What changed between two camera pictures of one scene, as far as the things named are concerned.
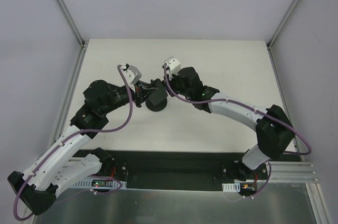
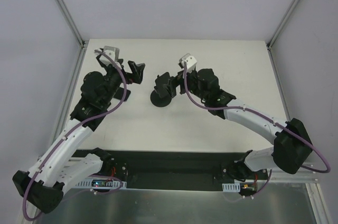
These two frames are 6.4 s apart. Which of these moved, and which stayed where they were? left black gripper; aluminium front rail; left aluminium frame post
Moved: left black gripper
Stayed: aluminium front rail; left aluminium frame post
